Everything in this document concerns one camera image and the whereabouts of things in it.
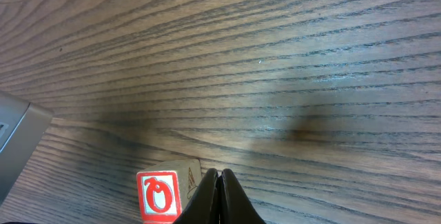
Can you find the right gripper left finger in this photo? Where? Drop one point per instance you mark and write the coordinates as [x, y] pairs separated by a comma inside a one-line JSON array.
[[203, 206]]

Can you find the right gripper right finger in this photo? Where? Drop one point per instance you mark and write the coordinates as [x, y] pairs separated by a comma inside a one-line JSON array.
[[235, 206]]

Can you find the white block blue D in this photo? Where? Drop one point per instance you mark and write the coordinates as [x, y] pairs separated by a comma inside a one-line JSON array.
[[165, 189]]

